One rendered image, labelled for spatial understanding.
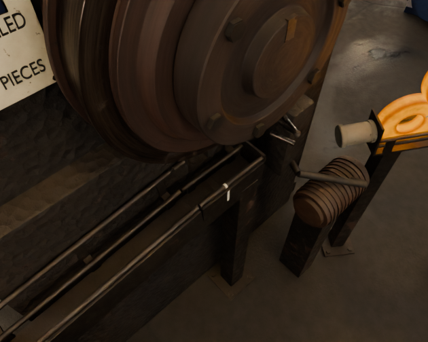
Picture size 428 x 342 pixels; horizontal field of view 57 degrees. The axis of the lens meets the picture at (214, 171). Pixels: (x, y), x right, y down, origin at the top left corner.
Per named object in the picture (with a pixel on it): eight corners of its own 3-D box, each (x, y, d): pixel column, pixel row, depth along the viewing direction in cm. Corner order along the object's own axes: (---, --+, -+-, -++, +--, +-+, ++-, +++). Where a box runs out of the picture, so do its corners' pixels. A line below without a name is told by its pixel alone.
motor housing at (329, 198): (270, 262, 152) (293, 185, 109) (307, 227, 161) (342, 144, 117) (295, 286, 147) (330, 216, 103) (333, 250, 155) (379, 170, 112)
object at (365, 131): (333, 135, 106) (336, 120, 101) (366, 129, 106) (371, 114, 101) (340, 153, 103) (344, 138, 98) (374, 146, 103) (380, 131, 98)
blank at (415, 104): (384, 142, 110) (388, 151, 108) (365, 114, 99) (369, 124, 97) (443, 115, 103) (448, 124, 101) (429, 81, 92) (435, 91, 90)
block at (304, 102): (251, 155, 111) (259, 92, 92) (271, 141, 115) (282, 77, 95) (279, 179, 107) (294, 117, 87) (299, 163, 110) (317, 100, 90)
